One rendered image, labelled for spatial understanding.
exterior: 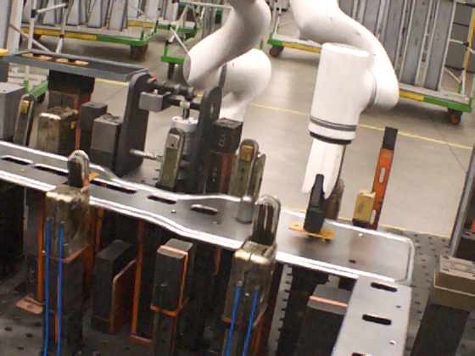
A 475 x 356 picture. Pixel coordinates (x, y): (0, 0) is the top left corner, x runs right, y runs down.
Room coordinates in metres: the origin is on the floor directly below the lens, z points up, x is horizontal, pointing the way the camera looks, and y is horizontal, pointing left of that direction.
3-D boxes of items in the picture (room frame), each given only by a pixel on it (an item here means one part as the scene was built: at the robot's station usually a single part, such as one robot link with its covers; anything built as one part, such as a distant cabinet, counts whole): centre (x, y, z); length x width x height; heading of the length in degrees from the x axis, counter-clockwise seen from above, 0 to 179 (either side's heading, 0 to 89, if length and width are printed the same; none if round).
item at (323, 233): (1.18, -0.14, 1.02); 0.08 x 0.04 x 0.01; 77
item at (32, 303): (1.30, 0.39, 0.84); 0.17 x 0.06 x 0.29; 167
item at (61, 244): (1.10, 0.29, 0.87); 0.12 x 0.09 x 0.35; 167
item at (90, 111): (1.51, 0.36, 0.90); 0.05 x 0.05 x 0.40; 77
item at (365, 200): (1.28, -0.25, 0.88); 0.04 x 0.04 x 0.36; 77
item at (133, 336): (1.24, 0.14, 0.84); 0.12 x 0.05 x 0.29; 167
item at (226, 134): (1.44, 0.04, 0.91); 0.07 x 0.05 x 0.42; 167
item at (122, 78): (1.66, 0.46, 1.16); 0.37 x 0.14 x 0.02; 77
